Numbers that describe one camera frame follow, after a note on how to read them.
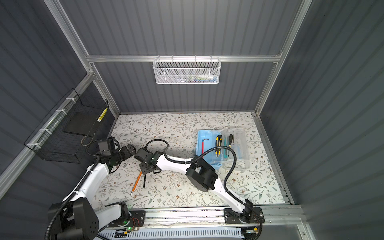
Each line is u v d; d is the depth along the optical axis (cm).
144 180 86
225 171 89
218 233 71
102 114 82
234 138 93
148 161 71
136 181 86
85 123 72
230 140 89
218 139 94
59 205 40
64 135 72
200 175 59
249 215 63
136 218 72
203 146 99
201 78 92
